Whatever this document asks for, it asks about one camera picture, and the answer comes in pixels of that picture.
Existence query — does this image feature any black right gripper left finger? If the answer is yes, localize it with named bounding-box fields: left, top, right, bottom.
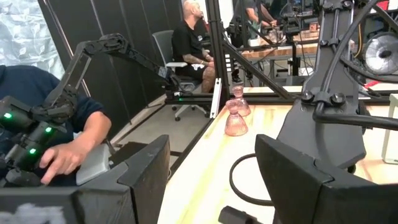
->
left=0, top=134, right=171, bottom=224

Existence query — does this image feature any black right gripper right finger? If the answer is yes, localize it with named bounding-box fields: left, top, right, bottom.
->
left=254, top=133, right=398, bottom=224

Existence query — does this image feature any pink glass candle holder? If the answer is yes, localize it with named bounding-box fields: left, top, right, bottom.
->
left=231, top=85, right=252, bottom=118
left=224, top=99, right=249, bottom=137

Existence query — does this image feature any person's forearm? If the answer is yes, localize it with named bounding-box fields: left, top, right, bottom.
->
left=67, top=111, right=113, bottom=156

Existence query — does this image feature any light grey seat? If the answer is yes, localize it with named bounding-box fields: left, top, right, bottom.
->
left=76, top=142, right=112, bottom=187

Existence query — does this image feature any person's hand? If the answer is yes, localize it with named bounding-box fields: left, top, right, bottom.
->
left=39, top=144, right=86, bottom=186

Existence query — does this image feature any pale green perforated metal shelf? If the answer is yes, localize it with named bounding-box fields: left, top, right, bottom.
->
left=381, top=93, right=398, bottom=165

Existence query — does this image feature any background wooden table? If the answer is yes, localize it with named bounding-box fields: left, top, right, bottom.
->
left=241, top=42, right=321, bottom=62

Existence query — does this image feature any round floor fan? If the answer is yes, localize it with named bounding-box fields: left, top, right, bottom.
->
left=362, top=30, right=398, bottom=75

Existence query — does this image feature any green plant in white pot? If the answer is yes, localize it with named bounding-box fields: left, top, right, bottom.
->
left=247, top=18, right=262, bottom=47

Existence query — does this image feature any grey office chair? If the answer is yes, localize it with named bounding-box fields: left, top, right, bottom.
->
left=152, top=29, right=210, bottom=122

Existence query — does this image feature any white leaf-pattern curtain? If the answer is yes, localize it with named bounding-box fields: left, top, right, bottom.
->
left=0, top=0, right=65, bottom=80

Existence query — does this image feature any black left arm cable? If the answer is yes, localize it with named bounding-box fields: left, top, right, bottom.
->
left=229, top=0, right=398, bottom=207

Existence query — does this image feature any white aluminium bracket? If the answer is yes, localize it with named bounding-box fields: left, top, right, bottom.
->
left=210, top=77, right=223, bottom=119

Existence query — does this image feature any black aluminium table frame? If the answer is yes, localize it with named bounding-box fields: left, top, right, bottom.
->
left=164, top=0, right=398, bottom=175

